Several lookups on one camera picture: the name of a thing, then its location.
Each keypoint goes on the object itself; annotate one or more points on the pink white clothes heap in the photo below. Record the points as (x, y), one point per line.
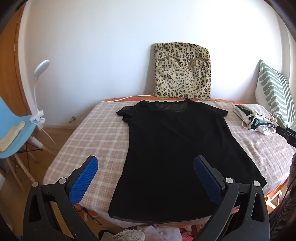
(166, 233)

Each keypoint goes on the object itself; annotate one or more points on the green white striped pillow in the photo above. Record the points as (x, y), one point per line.
(272, 88)

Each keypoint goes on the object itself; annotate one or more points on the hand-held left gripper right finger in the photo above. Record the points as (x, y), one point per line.
(208, 179)

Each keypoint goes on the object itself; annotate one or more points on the orange floral bedsheet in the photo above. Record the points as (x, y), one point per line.
(222, 100)

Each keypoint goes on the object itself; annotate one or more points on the pile of white green clothes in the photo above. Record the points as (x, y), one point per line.
(254, 120)

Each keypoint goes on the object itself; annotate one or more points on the metal door stopper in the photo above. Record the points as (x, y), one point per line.
(72, 118)

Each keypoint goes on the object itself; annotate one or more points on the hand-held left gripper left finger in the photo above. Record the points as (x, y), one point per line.
(85, 176)

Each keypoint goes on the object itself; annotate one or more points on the blue chair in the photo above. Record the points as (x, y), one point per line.
(29, 132)

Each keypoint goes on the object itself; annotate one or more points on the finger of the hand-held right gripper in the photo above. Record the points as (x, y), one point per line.
(281, 131)

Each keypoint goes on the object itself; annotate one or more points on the black t-shirt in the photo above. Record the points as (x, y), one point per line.
(173, 150)

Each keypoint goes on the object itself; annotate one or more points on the beige fluffy cloth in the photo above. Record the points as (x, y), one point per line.
(129, 235)

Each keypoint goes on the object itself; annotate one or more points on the pens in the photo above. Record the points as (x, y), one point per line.
(89, 214)

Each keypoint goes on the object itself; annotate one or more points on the wooden door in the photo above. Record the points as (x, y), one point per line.
(13, 81)

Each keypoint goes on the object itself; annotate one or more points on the white clip lamp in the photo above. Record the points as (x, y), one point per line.
(38, 92)

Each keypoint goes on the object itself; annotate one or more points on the person's patterned clothing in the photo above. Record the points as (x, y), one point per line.
(283, 222)

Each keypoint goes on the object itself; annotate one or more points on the leopard print cushion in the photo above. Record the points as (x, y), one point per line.
(182, 74)

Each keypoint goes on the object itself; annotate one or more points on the pale yellow cloth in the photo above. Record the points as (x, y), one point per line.
(11, 136)

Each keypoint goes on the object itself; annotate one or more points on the beige plaid blanket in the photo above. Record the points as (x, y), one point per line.
(92, 139)

